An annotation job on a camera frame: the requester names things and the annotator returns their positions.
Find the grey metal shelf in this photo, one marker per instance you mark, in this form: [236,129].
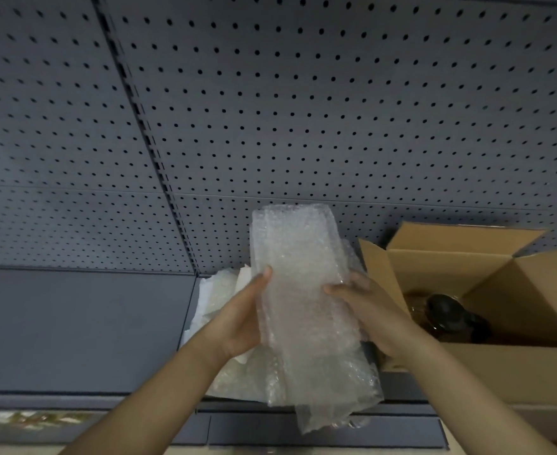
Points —
[93,336]

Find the bubble-wrapped item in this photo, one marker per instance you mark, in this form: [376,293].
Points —
[307,307]

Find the open cardboard box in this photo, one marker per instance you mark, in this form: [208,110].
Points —
[487,322]

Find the pile of white wrapping sheets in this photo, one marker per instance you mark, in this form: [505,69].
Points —
[231,345]

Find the glass jar with black lid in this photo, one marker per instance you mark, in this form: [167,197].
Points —
[449,315]

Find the person's left forearm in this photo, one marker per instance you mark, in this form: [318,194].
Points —
[150,398]

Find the person's left hand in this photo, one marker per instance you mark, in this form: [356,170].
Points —
[238,322]

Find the person's right forearm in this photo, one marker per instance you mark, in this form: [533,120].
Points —
[473,402]

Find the person's right thumb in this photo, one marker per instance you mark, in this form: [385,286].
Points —
[339,289]

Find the person's right hand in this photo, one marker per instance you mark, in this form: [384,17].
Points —
[373,317]

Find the person's left thumb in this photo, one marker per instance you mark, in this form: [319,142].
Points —
[255,289]

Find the grey pegboard shelf back panel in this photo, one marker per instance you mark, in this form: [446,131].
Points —
[278,127]

